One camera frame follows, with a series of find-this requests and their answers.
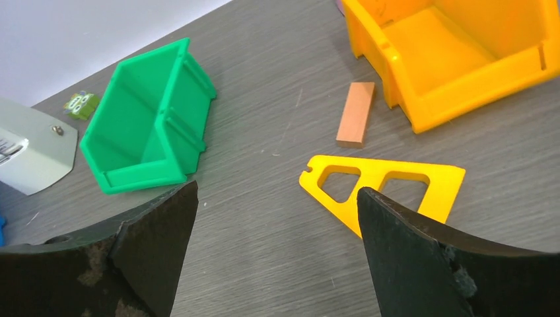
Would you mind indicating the white metronome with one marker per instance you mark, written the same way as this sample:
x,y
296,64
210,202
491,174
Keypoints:
x,y
37,150

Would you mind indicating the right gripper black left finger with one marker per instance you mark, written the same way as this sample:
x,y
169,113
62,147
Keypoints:
x,y
127,265

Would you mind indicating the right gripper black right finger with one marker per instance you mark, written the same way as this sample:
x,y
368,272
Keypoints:
x,y
421,267

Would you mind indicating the green monster toy block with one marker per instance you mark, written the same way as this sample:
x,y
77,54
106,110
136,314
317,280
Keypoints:
x,y
81,105

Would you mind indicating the yellow triangular plastic frame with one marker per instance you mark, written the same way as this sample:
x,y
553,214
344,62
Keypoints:
x,y
443,184

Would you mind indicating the small wooden block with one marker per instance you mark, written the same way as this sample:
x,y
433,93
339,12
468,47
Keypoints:
x,y
354,120

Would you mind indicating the orange plastic bin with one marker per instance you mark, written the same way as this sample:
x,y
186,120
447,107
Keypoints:
x,y
441,59

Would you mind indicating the green plastic bin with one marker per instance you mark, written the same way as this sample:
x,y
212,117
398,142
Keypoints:
x,y
148,130

